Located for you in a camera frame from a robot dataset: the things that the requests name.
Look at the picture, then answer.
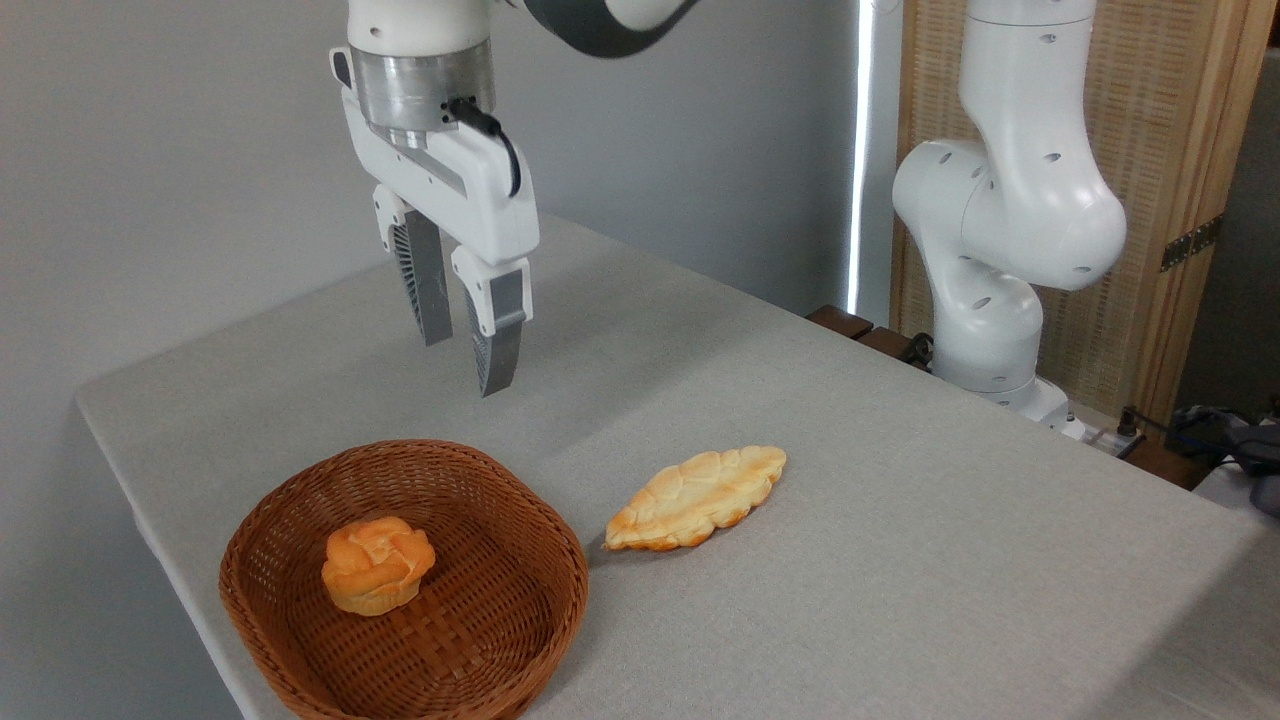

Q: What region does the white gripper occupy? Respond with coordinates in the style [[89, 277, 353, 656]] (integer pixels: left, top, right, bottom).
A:
[[340, 86, 542, 400]]

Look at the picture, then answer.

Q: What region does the round orange muffin bread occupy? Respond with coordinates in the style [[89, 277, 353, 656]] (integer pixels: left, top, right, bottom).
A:
[[321, 516, 437, 617]]

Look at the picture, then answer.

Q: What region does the flat leaf-shaped bread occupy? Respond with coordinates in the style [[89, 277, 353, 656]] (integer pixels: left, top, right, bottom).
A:
[[603, 445, 788, 553]]

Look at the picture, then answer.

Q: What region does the brown wicker basket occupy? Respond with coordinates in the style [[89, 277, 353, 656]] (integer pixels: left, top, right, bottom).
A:
[[218, 439, 590, 720]]

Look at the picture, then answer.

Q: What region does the dark brown wooden block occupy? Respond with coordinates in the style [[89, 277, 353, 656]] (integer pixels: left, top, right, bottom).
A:
[[858, 327, 933, 371], [806, 305, 876, 341]]

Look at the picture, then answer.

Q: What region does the white power strip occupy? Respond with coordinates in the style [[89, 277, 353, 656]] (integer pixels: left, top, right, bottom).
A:
[[1060, 405, 1147, 460]]

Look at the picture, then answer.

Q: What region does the brown wooden board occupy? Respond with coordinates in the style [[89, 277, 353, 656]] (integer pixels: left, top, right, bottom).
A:
[[1122, 440, 1217, 492]]

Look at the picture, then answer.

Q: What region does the metal screen hinge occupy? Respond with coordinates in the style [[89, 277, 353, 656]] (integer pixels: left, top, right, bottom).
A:
[[1160, 215, 1223, 273]]

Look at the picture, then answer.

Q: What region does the dark grey bag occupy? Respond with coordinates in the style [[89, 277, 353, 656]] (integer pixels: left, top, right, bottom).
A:
[[1165, 398, 1280, 518]]

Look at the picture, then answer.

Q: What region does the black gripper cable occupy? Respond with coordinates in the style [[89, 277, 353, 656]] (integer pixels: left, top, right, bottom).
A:
[[447, 97, 523, 198]]

